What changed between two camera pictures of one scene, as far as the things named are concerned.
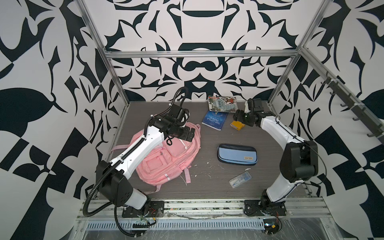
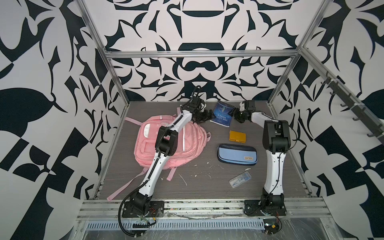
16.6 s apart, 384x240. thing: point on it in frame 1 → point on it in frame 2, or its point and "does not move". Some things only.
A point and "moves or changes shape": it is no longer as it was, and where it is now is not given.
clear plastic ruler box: (240, 179) does not move
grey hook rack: (361, 112) does not move
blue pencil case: (237, 153) does not move
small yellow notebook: (237, 125) → (237, 136)
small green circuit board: (271, 226) does not move
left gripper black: (185, 135) → (208, 116)
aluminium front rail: (194, 209) does not move
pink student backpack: (168, 162) moves or changes shape
